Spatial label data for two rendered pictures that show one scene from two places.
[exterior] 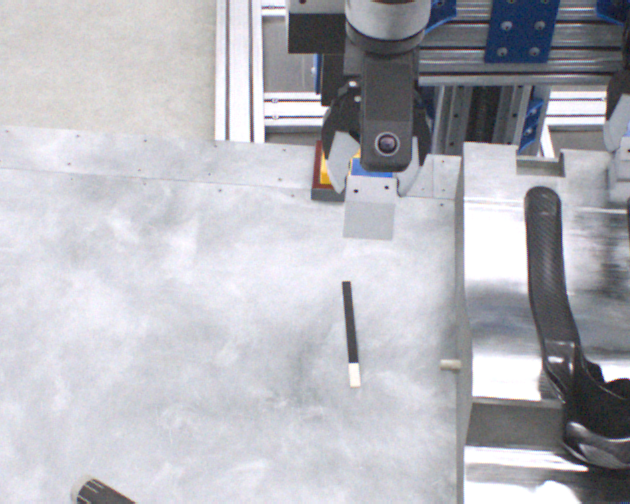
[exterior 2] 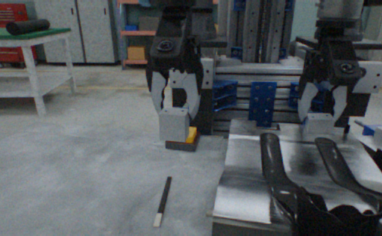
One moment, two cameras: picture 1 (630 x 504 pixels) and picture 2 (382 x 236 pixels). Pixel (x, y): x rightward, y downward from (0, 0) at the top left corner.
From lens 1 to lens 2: 0.91 m
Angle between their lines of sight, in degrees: 27
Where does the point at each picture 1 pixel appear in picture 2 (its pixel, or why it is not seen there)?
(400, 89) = (178, 25)
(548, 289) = (274, 172)
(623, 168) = (310, 125)
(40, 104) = not seen: hidden behind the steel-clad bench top
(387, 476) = not seen: outside the picture
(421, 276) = (208, 177)
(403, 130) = (177, 40)
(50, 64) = not seen: hidden behind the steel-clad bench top
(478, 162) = (237, 125)
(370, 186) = (174, 110)
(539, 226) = (268, 147)
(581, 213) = (290, 143)
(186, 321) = (82, 187)
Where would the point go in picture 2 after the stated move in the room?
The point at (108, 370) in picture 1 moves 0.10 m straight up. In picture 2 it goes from (25, 206) to (10, 159)
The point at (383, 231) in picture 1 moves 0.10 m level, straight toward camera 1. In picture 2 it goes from (180, 135) to (161, 163)
